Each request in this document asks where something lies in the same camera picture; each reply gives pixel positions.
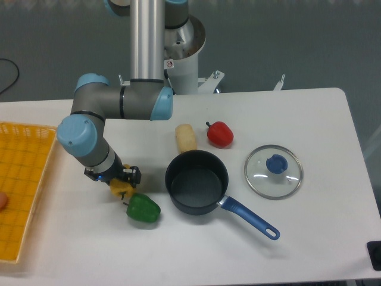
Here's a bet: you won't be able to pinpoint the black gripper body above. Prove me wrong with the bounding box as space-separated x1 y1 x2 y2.
93 159 124 184

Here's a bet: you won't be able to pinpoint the yellow bell pepper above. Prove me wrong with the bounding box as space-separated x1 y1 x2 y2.
109 176 136 200

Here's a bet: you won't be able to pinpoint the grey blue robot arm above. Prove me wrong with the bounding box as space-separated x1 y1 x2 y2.
57 1 189 186

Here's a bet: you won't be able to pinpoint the green bell pepper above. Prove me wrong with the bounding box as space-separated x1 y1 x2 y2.
123 193 161 223

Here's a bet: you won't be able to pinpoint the red bell pepper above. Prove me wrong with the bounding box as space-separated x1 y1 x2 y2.
205 121 234 148

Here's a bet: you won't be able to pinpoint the yellow wicker basket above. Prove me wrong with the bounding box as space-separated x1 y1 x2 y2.
1 122 57 264

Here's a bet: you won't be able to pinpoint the orange object in basket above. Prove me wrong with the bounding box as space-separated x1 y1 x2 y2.
0 192 8 210

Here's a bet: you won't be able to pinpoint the glass lid blue knob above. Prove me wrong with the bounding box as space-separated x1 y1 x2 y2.
244 145 304 200

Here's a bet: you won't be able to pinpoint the black device at table corner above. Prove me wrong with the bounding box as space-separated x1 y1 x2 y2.
367 241 381 271

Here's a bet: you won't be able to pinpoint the dark saucepan blue handle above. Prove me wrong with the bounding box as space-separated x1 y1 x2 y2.
165 150 280 240

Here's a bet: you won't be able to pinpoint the white metal base frame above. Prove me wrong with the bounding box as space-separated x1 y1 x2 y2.
118 70 285 94

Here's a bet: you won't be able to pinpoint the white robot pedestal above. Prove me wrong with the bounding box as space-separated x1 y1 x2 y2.
164 15 206 95

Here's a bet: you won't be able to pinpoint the black cable on floor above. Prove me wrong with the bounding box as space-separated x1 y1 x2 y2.
0 58 20 95

